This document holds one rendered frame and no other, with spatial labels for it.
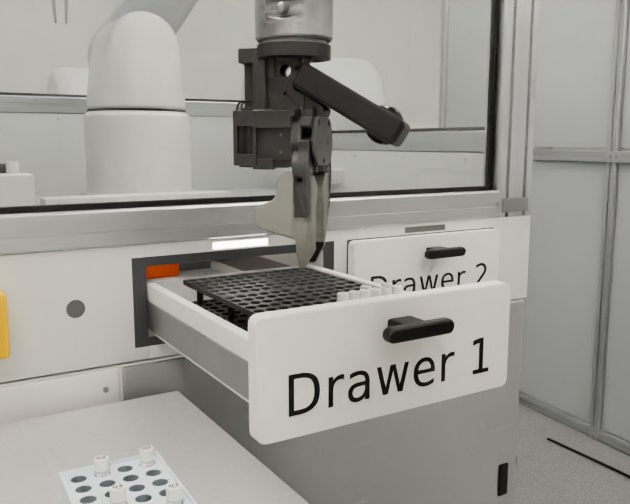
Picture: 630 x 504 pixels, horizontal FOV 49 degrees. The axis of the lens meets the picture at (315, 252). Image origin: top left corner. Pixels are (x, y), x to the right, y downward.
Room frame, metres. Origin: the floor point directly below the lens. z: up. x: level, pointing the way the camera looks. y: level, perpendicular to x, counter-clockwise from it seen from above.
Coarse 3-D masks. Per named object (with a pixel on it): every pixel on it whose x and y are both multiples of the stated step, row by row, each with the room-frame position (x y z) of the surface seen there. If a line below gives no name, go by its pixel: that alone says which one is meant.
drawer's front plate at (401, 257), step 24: (360, 240) 1.00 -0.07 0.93; (384, 240) 1.01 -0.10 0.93; (408, 240) 1.04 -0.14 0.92; (432, 240) 1.06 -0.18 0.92; (456, 240) 1.09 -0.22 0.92; (480, 240) 1.11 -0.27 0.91; (360, 264) 0.99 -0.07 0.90; (384, 264) 1.01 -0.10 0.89; (408, 264) 1.04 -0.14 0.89; (432, 264) 1.06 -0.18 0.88; (456, 264) 1.09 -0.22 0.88; (408, 288) 1.04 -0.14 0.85
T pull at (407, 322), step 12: (396, 324) 0.60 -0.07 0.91; (408, 324) 0.59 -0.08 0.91; (420, 324) 0.59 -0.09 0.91; (432, 324) 0.60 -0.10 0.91; (444, 324) 0.60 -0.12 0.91; (384, 336) 0.58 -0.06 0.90; (396, 336) 0.58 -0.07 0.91; (408, 336) 0.58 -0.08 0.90; (420, 336) 0.59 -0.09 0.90; (432, 336) 0.60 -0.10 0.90
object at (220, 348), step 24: (312, 264) 1.00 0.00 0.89; (168, 288) 0.88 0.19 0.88; (168, 312) 0.79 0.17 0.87; (192, 312) 0.72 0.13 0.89; (168, 336) 0.78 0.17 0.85; (192, 336) 0.72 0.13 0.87; (216, 336) 0.67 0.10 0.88; (240, 336) 0.62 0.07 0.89; (192, 360) 0.73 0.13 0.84; (216, 360) 0.66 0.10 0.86; (240, 360) 0.61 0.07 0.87; (240, 384) 0.62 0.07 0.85
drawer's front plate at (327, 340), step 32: (448, 288) 0.67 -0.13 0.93; (480, 288) 0.68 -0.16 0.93; (256, 320) 0.55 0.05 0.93; (288, 320) 0.56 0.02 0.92; (320, 320) 0.58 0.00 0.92; (352, 320) 0.60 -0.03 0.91; (384, 320) 0.61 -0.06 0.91; (480, 320) 0.68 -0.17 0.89; (256, 352) 0.55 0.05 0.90; (288, 352) 0.56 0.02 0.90; (320, 352) 0.58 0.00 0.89; (352, 352) 0.60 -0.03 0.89; (384, 352) 0.62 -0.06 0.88; (416, 352) 0.63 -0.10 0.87; (448, 352) 0.66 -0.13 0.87; (256, 384) 0.55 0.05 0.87; (288, 384) 0.56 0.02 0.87; (320, 384) 0.58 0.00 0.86; (352, 384) 0.60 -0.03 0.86; (416, 384) 0.64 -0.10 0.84; (448, 384) 0.66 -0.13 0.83; (480, 384) 0.68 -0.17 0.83; (256, 416) 0.55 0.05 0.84; (288, 416) 0.56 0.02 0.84; (320, 416) 0.58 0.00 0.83; (352, 416) 0.60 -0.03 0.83
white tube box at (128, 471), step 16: (112, 464) 0.56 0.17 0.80; (128, 464) 0.56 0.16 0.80; (160, 464) 0.56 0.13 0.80; (64, 480) 0.53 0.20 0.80; (80, 480) 0.54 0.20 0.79; (96, 480) 0.54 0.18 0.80; (112, 480) 0.54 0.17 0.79; (128, 480) 0.55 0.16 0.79; (144, 480) 0.54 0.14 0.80; (160, 480) 0.54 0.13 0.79; (176, 480) 0.53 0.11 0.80; (64, 496) 0.52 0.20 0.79; (80, 496) 0.51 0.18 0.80; (96, 496) 0.51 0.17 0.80; (128, 496) 0.51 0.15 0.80; (144, 496) 0.51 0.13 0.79; (160, 496) 0.51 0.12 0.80
